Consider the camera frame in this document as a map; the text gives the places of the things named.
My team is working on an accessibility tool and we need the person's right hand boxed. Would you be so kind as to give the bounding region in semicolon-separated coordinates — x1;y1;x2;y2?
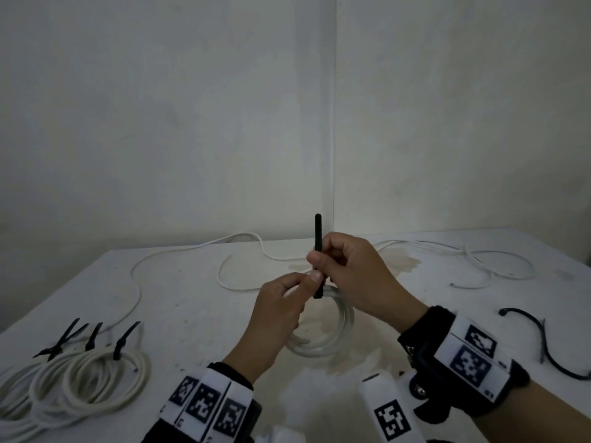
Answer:
307;232;428;338

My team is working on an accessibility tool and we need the person's left hand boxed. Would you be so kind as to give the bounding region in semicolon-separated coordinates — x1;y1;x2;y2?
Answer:
223;270;325;384

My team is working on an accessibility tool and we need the translucent white cable coil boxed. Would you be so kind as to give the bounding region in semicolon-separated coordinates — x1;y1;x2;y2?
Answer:
283;286;356;358

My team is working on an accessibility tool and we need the person's right forearm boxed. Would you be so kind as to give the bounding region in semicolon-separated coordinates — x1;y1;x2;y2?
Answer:
471;380;591;443

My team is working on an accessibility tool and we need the left wristband with marker tags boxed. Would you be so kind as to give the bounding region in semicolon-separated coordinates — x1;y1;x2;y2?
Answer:
143;362;263;443

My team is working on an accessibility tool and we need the wristband with marker tags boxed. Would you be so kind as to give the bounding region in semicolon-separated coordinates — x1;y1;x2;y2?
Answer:
143;362;263;443
398;305;531;419

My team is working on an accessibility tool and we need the right wristband with marker tags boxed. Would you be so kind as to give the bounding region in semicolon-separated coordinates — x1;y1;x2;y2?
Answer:
398;305;531;419

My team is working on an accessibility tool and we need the long loose white cable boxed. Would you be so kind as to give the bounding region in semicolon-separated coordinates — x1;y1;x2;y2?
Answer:
107;233;309;330

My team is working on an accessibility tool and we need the tied white cable coil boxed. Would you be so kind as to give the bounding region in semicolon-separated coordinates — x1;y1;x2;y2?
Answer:
0;359;52;421
29;349;95;413
62;347;152;417
0;408;65;443

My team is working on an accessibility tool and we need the curved black cable tie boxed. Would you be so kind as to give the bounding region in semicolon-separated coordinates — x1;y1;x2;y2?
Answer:
499;307;591;381

